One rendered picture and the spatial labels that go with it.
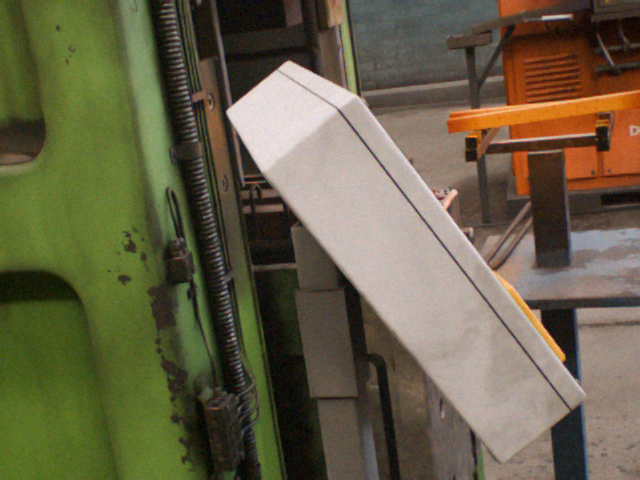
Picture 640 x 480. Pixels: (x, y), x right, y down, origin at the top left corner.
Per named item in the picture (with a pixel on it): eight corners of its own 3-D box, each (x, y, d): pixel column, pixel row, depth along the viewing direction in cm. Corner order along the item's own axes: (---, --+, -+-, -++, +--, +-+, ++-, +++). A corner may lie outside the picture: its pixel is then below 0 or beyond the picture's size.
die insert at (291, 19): (303, 22, 145) (297, -22, 143) (287, 27, 138) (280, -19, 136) (112, 46, 154) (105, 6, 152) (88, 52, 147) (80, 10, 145)
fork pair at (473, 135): (609, 131, 170) (608, 119, 169) (608, 137, 164) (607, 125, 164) (470, 142, 177) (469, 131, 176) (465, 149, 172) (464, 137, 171)
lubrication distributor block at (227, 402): (257, 470, 120) (239, 361, 117) (239, 497, 115) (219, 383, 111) (230, 469, 121) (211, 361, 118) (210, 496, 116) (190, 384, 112)
